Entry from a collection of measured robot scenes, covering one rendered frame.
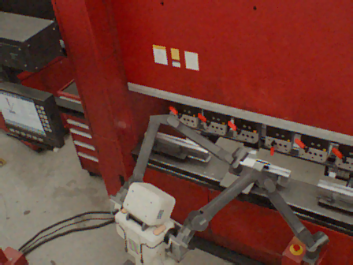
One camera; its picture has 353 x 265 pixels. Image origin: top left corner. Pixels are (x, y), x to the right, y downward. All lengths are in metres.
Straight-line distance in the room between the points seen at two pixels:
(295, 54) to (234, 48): 0.32
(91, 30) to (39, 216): 2.11
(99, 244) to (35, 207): 0.80
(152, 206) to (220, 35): 0.94
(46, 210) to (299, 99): 2.63
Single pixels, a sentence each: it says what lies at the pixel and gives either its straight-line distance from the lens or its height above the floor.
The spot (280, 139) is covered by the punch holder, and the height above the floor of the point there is 1.26.
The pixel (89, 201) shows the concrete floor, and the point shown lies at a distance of 4.08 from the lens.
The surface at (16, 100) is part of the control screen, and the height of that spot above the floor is 1.54.
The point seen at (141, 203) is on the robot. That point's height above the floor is 1.35.
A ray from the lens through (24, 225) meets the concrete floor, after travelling 4.11.
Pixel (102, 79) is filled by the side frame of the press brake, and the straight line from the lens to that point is 2.65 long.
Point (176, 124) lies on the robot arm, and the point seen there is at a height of 1.48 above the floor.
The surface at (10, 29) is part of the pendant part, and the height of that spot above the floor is 1.95.
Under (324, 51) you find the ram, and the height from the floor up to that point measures 1.85.
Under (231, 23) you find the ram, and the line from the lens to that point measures 2.25.
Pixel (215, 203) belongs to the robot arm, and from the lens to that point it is 2.12.
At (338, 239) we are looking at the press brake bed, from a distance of 2.80.
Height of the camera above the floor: 2.90
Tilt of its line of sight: 39 degrees down
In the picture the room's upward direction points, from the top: 7 degrees counter-clockwise
